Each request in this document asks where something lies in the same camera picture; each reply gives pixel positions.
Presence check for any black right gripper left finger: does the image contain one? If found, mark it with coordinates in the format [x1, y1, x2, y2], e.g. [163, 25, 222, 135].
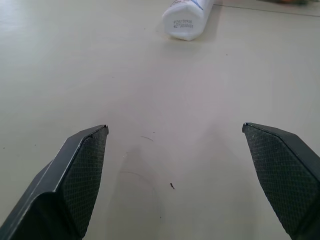
[0, 124, 110, 240]

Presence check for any white squeeze tube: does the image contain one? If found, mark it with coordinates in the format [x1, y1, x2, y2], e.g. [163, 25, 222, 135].
[161, 0, 215, 42]

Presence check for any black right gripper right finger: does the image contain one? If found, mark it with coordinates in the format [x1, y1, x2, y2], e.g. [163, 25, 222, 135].
[241, 122, 320, 240]

